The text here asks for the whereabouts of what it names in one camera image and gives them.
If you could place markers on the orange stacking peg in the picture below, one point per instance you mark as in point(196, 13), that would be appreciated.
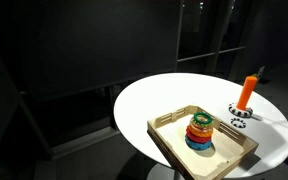
point(246, 91)

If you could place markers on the wooden slotted tray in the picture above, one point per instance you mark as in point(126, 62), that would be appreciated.
point(224, 156)

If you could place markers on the dark metal window frame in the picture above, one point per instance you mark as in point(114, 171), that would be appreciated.
point(179, 33)

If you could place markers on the white table pedestal base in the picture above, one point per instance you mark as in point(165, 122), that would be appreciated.
point(160, 173)

